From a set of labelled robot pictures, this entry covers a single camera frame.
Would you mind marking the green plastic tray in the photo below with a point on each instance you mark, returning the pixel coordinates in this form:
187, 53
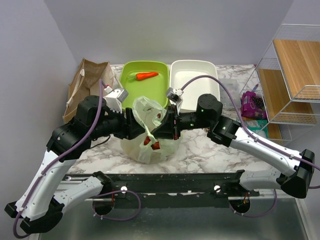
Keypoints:
153, 88

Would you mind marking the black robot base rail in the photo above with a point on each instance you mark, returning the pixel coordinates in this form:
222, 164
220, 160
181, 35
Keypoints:
173, 190

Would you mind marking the teal snack packet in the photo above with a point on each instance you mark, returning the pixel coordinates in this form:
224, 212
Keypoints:
258, 127

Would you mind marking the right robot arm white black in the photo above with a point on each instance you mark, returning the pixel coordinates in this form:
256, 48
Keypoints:
293, 170

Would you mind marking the white wire shelf rack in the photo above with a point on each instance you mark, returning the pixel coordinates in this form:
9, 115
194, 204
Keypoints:
287, 79

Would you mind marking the red cherry tomato bunch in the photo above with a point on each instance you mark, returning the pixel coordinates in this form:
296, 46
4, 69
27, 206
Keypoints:
154, 146

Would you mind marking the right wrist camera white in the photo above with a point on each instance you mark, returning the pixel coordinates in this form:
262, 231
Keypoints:
175, 95

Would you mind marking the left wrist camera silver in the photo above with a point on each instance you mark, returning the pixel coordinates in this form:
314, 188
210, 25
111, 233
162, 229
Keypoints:
114, 98

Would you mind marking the orange toy carrot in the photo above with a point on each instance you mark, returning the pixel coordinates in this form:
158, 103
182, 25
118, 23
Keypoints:
142, 76

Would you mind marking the purple snack packet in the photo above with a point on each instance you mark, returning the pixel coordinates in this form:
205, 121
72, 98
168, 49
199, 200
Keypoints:
252, 106

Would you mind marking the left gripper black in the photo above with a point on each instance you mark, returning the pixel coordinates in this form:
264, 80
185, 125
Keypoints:
130, 128

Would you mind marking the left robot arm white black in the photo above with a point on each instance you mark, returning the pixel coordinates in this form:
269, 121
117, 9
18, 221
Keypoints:
41, 208

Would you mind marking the green avocado print plastic bag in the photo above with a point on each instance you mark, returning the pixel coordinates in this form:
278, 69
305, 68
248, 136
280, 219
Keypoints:
149, 114

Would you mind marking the brown jute tote bag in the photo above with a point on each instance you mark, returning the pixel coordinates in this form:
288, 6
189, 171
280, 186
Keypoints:
85, 83

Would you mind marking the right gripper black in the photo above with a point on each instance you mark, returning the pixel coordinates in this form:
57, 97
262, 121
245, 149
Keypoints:
167, 128

